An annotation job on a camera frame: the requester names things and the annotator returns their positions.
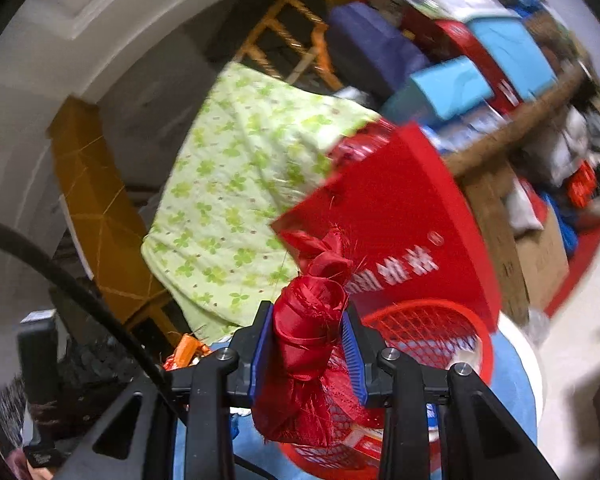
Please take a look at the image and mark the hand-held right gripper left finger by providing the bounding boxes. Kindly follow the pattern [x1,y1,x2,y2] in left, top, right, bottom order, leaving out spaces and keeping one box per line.
[55,301,276,480]

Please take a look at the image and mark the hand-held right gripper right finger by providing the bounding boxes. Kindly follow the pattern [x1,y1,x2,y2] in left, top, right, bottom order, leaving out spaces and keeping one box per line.
[341,307,563,480]

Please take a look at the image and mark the red satin cloth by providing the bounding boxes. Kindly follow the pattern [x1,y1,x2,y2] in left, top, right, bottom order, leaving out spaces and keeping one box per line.
[252,227,356,448]

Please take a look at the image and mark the red plastic basket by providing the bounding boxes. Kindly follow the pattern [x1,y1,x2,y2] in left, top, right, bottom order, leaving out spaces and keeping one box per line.
[280,301,495,473]

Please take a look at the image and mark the black clothing pile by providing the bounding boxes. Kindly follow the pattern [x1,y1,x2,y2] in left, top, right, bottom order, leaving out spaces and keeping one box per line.
[55,330,151,411]

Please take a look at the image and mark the orange candy wrapper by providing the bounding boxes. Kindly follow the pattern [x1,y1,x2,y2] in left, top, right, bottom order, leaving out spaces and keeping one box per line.
[162,332,206,371]

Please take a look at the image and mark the red paper gift bag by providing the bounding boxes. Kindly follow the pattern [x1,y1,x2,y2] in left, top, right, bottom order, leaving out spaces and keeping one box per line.
[271,122,503,333]

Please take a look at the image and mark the blue towel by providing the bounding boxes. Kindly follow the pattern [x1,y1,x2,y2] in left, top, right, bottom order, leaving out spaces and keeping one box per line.
[172,330,538,480]

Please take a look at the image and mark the green floral quilt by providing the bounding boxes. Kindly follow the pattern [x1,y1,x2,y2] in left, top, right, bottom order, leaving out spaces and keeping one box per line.
[141,62,381,341]

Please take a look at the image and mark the brown cardboard box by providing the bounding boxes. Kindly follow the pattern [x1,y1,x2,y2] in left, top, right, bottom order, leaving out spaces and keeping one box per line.
[515,205,571,311]

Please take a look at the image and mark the dark red plastic bag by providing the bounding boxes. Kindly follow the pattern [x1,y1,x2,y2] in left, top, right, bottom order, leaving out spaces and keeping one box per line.
[330,120,396,161]

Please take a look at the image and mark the wooden shelf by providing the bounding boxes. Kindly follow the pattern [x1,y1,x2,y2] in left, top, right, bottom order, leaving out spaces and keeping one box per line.
[445,67,586,176]

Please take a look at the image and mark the light blue cardboard box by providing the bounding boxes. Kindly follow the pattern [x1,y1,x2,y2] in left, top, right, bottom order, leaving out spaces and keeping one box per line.
[410,55,496,121]

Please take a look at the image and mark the wooden baluster railing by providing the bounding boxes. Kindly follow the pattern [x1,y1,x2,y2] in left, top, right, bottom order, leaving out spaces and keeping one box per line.
[235,0,381,91]

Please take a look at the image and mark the black cable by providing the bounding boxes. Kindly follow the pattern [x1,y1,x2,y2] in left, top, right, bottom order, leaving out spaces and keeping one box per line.
[0,216,181,411]

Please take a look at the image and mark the dark blue bag orange handles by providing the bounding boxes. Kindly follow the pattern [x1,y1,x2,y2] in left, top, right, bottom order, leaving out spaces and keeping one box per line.
[326,2,431,106]

